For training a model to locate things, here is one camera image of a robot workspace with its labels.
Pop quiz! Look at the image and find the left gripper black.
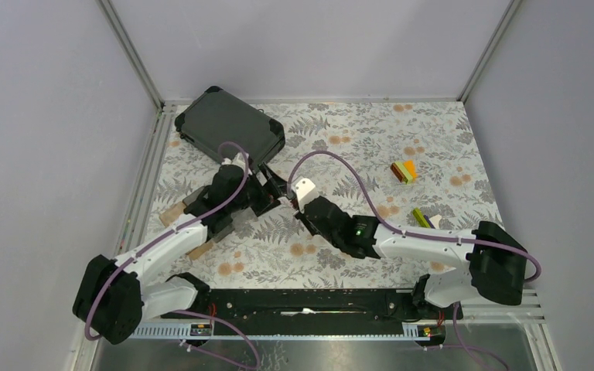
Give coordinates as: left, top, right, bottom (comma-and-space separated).
227, 162, 291, 216

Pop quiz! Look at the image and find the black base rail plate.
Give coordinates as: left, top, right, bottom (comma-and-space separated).
189, 288, 463, 337

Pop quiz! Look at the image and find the wooden block base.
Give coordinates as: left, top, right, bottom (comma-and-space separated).
159, 201, 215, 261

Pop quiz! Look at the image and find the orange green sticky note block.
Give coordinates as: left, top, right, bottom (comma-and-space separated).
390, 160, 418, 184

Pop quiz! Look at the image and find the dark grey hard case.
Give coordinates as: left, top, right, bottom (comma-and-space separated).
174, 86, 285, 172

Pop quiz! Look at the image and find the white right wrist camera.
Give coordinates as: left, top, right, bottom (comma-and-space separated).
290, 177, 320, 212

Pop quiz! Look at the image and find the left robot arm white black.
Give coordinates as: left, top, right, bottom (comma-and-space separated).
72, 164, 288, 345

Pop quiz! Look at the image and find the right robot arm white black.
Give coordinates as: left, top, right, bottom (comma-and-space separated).
295, 196, 527, 318

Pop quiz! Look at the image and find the clear acrylic card organizer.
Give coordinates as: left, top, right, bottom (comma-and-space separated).
183, 185, 258, 242

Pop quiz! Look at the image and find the floral patterned table mat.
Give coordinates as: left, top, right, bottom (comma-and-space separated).
158, 102, 502, 288

